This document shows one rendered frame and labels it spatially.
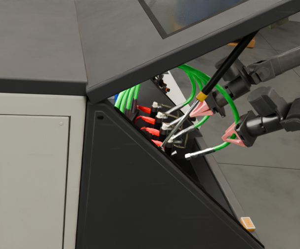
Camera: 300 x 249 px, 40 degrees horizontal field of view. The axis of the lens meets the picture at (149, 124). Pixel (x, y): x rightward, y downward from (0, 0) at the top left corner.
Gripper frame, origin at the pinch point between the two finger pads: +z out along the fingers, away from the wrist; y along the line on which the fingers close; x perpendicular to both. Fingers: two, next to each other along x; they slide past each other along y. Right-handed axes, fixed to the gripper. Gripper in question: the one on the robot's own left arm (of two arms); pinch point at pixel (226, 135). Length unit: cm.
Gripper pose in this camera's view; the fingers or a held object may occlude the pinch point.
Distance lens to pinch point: 125.2
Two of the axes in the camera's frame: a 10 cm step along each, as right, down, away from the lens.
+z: -6.5, 2.7, 7.1
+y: -5.0, 5.6, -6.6
